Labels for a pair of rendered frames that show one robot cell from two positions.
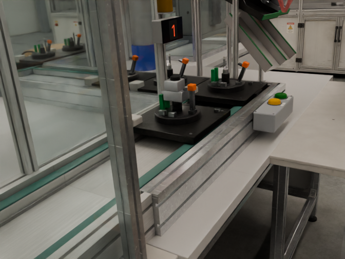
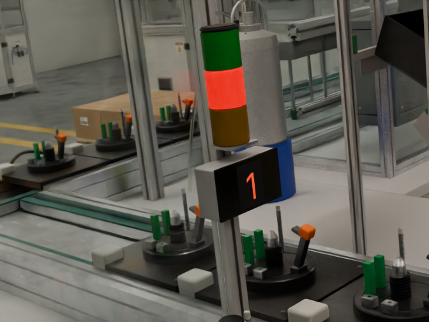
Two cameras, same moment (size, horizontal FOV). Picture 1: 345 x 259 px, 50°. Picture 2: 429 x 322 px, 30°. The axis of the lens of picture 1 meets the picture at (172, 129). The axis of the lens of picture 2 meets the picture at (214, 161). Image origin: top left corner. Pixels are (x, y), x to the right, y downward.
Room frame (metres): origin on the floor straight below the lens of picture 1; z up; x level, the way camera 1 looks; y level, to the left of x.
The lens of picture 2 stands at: (0.22, -0.22, 1.50)
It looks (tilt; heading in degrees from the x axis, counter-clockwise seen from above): 14 degrees down; 14
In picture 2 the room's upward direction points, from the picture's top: 7 degrees counter-clockwise
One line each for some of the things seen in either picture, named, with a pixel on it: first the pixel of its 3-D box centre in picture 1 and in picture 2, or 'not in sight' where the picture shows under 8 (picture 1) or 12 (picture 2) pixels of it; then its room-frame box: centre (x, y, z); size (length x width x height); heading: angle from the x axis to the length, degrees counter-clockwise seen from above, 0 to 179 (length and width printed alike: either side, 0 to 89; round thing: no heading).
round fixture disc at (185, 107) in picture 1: (177, 113); not in sight; (1.05, -0.02, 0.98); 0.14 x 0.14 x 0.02
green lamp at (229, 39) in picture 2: not in sight; (221, 49); (1.24, 0.00, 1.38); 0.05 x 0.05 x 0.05
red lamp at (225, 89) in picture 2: not in sight; (225, 87); (1.24, 0.00, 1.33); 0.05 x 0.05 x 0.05
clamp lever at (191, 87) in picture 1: (189, 96); not in sight; (1.02, -0.06, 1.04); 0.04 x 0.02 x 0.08; 57
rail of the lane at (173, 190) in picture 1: (233, 134); not in sight; (1.02, -0.18, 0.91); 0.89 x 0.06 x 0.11; 147
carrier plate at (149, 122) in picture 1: (177, 119); not in sight; (1.05, -0.02, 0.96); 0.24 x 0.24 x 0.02; 57
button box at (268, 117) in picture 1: (273, 111); not in sight; (1.14, -0.34, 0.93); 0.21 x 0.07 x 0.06; 147
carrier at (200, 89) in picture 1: (225, 76); (399, 282); (1.33, -0.21, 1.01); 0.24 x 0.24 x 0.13; 57
